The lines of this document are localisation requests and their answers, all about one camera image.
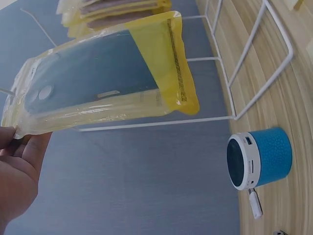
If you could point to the person's left hand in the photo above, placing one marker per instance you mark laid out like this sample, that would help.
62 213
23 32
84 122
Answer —
17 171

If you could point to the blue round speaker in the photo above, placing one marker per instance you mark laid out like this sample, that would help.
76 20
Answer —
264 156

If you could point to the clear yellow plastic packet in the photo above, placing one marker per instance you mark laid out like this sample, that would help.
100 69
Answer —
171 73

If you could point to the stack of yellow packets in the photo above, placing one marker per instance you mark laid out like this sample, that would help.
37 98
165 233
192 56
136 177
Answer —
107 12

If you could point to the dark blue phone case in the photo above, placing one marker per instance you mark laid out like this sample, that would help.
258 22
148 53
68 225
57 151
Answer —
97 68

